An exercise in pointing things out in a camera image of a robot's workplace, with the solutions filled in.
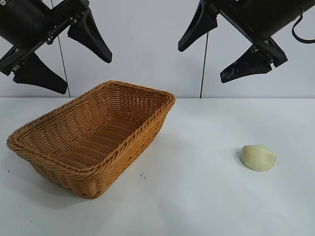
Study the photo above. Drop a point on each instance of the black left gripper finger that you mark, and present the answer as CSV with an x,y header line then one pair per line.
x,y
91,39
41,76

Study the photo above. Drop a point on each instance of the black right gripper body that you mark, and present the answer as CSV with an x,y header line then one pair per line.
x,y
265,17

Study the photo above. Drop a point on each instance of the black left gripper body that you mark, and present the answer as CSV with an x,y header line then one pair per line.
x,y
29,19

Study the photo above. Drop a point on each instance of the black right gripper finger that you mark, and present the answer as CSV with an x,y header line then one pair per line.
x,y
199,29
246,66

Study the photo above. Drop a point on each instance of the brown woven wicker basket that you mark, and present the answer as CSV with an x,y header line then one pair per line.
x,y
86,137

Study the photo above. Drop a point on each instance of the pale yellow egg yolk pastry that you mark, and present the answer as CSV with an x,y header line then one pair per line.
x,y
257,158

